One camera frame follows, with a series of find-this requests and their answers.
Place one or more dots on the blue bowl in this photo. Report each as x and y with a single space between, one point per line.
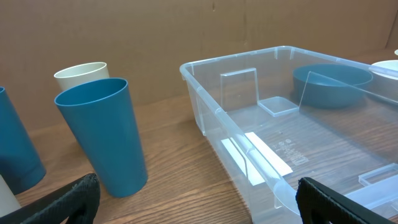
330 86

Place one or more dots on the cream tall cup front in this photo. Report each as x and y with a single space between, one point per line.
8 202

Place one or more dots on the blue tall cup near bin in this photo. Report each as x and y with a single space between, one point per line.
101 117

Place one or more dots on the cream tall cup back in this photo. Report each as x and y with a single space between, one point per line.
83 73

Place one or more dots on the clear plastic storage bin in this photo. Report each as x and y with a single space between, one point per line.
267 141

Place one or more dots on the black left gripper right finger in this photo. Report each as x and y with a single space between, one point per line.
319 204

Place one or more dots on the cream tall cup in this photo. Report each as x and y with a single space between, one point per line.
8 202
83 73

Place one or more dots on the blue tall cup far left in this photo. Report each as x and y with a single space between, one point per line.
21 167

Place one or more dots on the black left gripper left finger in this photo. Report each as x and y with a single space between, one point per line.
74 203

